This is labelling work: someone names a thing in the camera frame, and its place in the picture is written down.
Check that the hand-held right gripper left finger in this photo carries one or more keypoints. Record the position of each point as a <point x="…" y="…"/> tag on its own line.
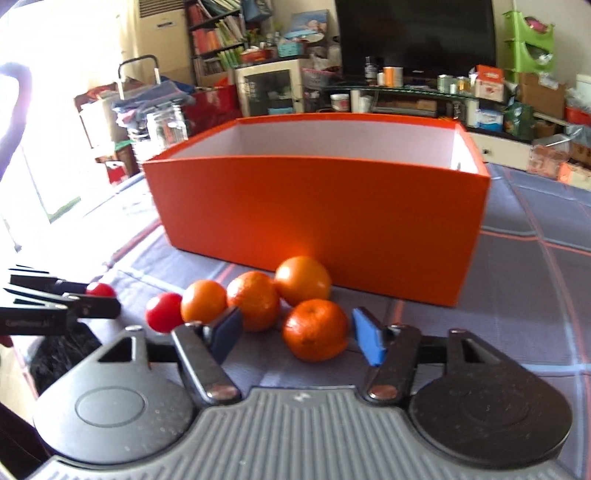
<point x="227" y="334"/>

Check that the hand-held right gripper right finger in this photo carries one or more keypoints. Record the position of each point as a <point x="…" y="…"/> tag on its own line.
<point x="369" y="339"/>

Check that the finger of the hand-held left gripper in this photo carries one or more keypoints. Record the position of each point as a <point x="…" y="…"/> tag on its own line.
<point x="46" y="282"/>
<point x="94" y="308"/>

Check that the red cherry tomato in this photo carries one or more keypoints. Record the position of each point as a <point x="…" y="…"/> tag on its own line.
<point x="101" y="290"/>
<point x="162" y="313"/>

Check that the tangerine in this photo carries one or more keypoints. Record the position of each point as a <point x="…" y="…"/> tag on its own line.
<point x="302" y="279"/>
<point x="254" y="297"/>
<point x="316" y="330"/>
<point x="203" y="302"/>

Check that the orange cardboard box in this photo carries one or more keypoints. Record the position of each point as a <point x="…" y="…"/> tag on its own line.
<point x="323" y="221"/>

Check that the dark cloth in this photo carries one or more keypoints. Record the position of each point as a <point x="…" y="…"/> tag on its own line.
<point x="60" y="360"/>

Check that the blue plaid tablecloth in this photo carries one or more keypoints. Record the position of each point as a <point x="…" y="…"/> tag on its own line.
<point x="521" y="286"/>

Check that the glass jar mug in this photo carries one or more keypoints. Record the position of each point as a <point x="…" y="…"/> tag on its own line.
<point x="167" y="127"/>

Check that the blue folded clothes bundle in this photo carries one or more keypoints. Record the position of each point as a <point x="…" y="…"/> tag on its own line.
<point x="152" y="99"/>

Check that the red box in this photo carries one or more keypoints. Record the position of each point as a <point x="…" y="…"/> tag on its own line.
<point x="217" y="108"/>

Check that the white television stand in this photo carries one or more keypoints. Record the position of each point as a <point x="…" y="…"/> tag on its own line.
<point x="503" y="147"/>

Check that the white jar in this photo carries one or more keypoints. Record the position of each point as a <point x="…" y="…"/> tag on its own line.
<point x="340" y="103"/>

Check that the white glass-door cabinet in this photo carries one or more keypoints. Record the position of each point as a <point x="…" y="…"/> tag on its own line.
<point x="272" y="87"/>

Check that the pink basket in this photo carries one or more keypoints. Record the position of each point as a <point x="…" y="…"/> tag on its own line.
<point x="318" y="78"/>

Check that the white standing air conditioner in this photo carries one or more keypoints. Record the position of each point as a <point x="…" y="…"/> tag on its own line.
<point x="161" y="37"/>

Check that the red basket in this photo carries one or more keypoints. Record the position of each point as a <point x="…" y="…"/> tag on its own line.
<point x="255" y="56"/>

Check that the red and white carton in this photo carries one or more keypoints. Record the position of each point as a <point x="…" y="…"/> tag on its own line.
<point x="490" y="83"/>

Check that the bookshelf with books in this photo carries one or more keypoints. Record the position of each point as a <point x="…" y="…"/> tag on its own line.
<point x="214" y="41"/>

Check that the teal basket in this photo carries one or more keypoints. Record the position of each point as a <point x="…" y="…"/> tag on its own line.
<point x="292" y="47"/>

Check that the brown cardboard box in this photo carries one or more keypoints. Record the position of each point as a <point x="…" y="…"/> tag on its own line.
<point x="545" y="97"/>

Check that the black television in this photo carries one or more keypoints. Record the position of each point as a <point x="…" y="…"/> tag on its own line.
<point x="415" y="37"/>

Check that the green plastic shelf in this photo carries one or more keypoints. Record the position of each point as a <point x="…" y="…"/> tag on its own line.
<point x="528" y="41"/>

